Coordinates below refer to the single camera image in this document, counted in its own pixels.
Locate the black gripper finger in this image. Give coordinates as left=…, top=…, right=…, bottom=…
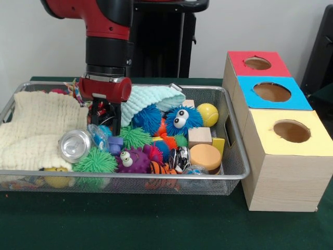
left=109, top=101, right=122, bottom=136
left=89, top=98, right=104, bottom=127

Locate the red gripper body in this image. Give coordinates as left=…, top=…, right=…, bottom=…
left=78, top=76, right=132, bottom=103

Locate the red black packet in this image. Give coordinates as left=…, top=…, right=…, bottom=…
left=98, top=101, right=112, bottom=123

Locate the clear blue plastic packet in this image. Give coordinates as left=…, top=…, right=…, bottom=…
left=87, top=124, right=113, bottom=152

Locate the clear mesh bin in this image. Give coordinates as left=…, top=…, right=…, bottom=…
left=0, top=81, right=250, bottom=196

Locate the wooden box with three holes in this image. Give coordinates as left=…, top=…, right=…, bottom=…
left=222, top=51, right=333, bottom=213

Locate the small green spiky ball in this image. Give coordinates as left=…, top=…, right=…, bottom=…
left=119, top=126, right=154, bottom=149

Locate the silver can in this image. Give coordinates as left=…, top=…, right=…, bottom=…
left=58, top=130, right=93, bottom=163

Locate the mint green knit cloth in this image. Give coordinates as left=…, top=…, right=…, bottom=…
left=121, top=86, right=186, bottom=127

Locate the purple spiky ball with eyes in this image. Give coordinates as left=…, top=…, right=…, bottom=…
left=116, top=147, right=152, bottom=174

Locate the large green spiky ball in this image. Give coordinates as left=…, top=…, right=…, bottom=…
left=72, top=147, right=118, bottom=175

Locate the cream waffle cloth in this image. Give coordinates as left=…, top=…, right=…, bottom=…
left=0, top=91, right=89, bottom=171

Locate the blue fuzzy ball with eyes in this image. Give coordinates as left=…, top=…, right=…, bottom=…
left=164, top=106, right=203, bottom=137

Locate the orange tiger striped toy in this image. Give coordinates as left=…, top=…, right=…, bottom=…
left=150, top=160, right=178, bottom=176

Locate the wooden cube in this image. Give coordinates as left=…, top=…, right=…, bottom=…
left=188, top=127, right=213, bottom=148

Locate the yellow ball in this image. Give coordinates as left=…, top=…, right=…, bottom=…
left=196, top=103, right=220, bottom=128

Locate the round wooden disc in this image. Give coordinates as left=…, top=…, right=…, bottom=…
left=189, top=144, right=222, bottom=174

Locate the yellow block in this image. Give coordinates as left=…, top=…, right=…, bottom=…
left=211, top=137, right=225, bottom=157

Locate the black chair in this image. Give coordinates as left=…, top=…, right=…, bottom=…
left=302, top=5, right=333, bottom=97

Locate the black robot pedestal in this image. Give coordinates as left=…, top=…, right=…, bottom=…
left=127, top=0, right=210, bottom=79

